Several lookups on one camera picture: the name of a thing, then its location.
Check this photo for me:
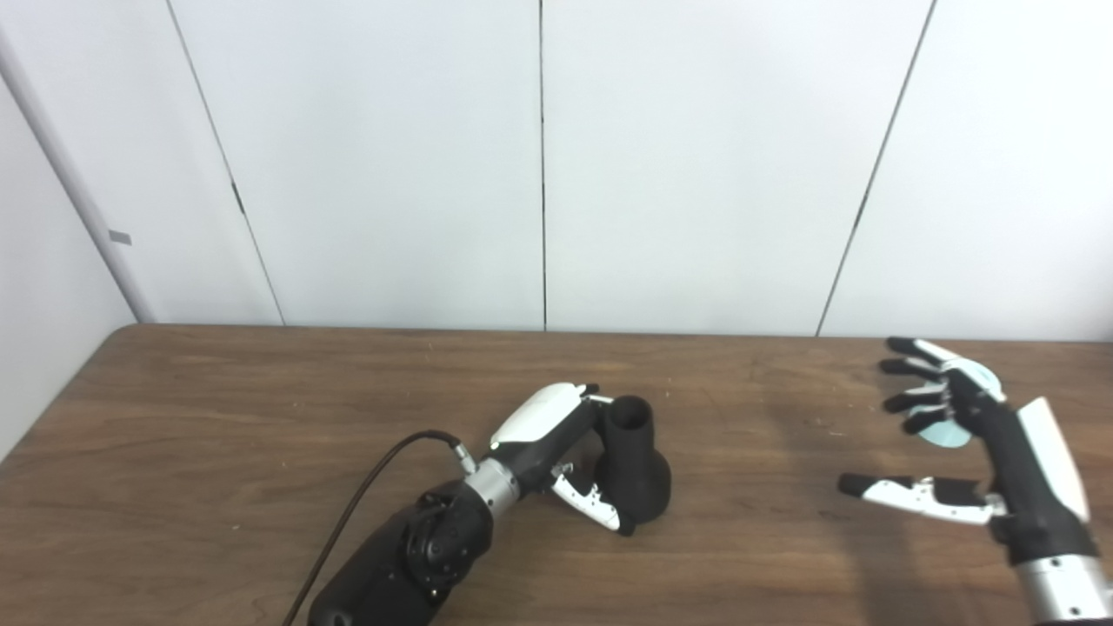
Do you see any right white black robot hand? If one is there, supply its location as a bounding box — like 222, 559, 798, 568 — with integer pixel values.
838, 337, 1101, 566

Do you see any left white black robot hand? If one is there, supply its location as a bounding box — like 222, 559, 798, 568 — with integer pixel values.
490, 383, 636, 537

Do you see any light-blue hose tube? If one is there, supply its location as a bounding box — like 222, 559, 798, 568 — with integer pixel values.
917, 361, 1001, 450

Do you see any black funnel-shaped nozzle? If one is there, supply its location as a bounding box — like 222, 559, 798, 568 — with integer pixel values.
594, 396, 672, 524

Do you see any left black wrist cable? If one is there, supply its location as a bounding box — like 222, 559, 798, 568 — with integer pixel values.
280, 430, 479, 626

